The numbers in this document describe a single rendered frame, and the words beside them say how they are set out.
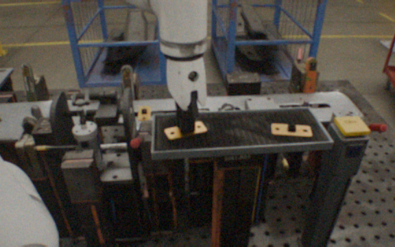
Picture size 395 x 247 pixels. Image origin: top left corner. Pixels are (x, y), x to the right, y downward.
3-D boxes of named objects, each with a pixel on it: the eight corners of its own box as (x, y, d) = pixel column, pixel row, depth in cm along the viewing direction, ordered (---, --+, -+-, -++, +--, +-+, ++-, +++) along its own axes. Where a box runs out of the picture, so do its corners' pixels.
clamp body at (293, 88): (297, 132, 150) (311, 57, 129) (308, 153, 138) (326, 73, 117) (274, 133, 149) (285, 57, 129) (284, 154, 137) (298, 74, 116)
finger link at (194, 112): (203, 112, 60) (195, 121, 65) (190, 73, 62) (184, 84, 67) (197, 113, 60) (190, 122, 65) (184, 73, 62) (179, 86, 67)
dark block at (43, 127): (90, 223, 107) (58, 115, 84) (86, 241, 102) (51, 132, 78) (75, 224, 107) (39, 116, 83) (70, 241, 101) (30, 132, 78)
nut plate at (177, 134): (200, 122, 74) (200, 117, 74) (207, 131, 71) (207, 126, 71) (164, 130, 72) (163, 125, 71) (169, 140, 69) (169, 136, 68)
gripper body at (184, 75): (214, 53, 58) (212, 108, 64) (192, 34, 66) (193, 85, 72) (173, 60, 56) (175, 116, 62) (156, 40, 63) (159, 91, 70)
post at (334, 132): (319, 236, 103) (357, 121, 78) (328, 257, 97) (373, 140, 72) (295, 239, 103) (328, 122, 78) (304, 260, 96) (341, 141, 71)
